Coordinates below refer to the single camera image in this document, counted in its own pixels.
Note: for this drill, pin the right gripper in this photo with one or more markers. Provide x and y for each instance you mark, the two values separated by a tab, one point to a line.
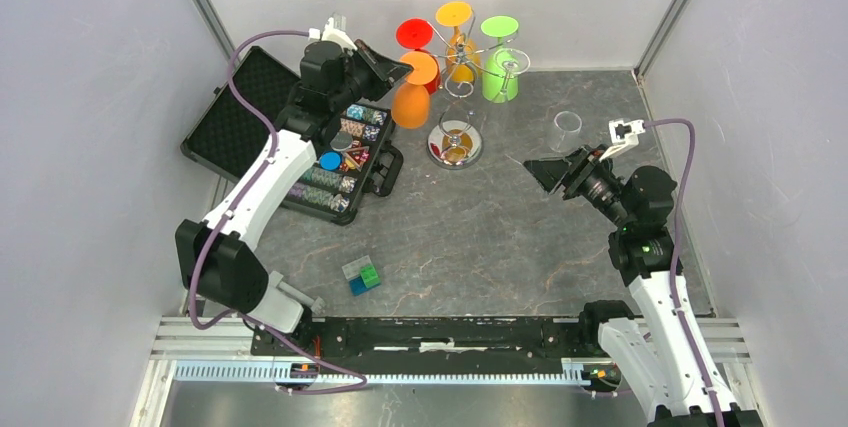
549	172

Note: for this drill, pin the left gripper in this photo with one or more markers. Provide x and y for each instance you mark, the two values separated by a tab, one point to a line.
385	67

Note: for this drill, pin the orange wine glass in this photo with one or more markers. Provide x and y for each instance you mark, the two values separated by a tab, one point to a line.
411	103

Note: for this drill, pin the clear wine glass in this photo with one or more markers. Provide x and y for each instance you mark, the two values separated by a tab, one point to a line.
564	135
512	64

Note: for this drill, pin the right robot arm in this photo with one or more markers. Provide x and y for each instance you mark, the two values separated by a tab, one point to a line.
669	369

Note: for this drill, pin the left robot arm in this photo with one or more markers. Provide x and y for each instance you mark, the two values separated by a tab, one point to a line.
216	254

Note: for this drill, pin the red wine glass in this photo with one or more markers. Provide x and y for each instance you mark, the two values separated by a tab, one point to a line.
415	34

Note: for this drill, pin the yellow wine glass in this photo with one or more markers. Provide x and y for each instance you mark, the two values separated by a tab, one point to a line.
461	57

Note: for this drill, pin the chrome wine glass rack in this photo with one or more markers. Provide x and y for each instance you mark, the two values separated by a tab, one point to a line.
456	142

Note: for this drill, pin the green wine glass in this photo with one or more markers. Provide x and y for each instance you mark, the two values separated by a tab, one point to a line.
500	82

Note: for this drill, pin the blue poker chip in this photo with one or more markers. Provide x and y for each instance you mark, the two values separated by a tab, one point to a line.
330	161

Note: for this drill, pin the black poker chip case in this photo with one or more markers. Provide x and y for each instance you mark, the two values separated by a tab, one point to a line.
224	141

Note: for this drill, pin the colourful block cube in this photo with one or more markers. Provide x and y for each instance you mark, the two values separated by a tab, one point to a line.
361	275

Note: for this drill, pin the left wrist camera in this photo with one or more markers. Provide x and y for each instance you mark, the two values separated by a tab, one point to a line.
334	30

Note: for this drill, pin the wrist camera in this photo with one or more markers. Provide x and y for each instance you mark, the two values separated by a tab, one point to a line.
624	136
334	30

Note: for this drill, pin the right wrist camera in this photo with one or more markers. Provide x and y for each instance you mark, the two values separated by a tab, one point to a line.
624	136

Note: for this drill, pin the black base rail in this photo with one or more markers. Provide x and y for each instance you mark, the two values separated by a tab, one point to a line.
436	351

